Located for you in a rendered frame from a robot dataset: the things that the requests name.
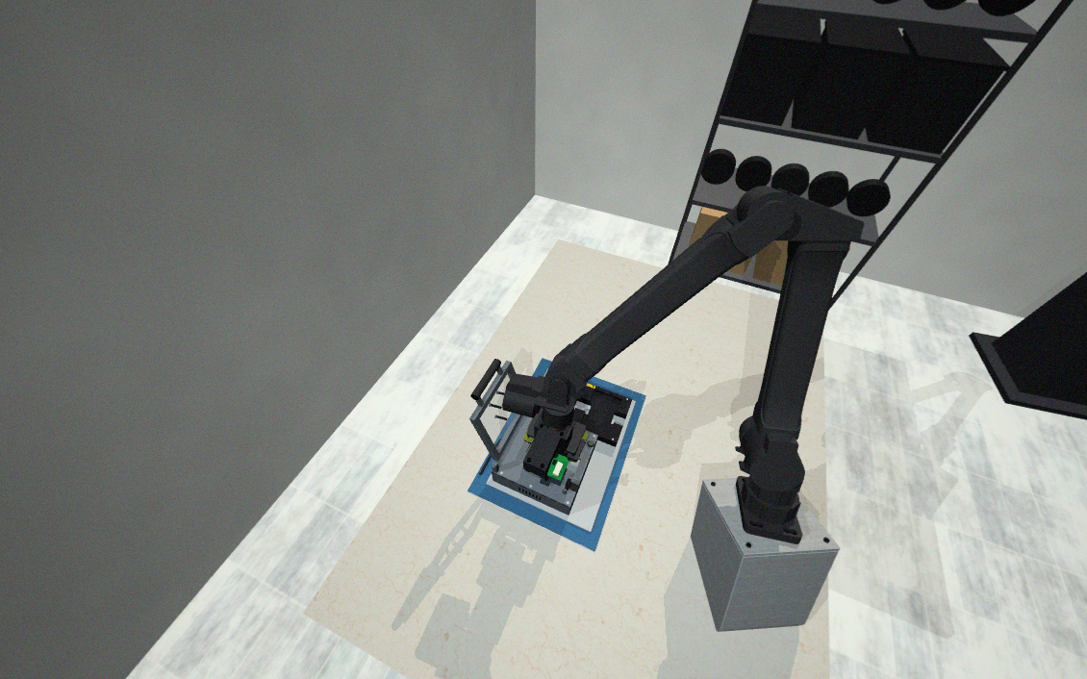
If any green circuit board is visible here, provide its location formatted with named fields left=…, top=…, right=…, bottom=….
left=547, top=453, right=569, bottom=481

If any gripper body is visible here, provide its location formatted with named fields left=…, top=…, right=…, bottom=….
left=527, top=408, right=586, bottom=461

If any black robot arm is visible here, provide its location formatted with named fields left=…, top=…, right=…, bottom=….
left=502, top=186, right=864, bottom=544

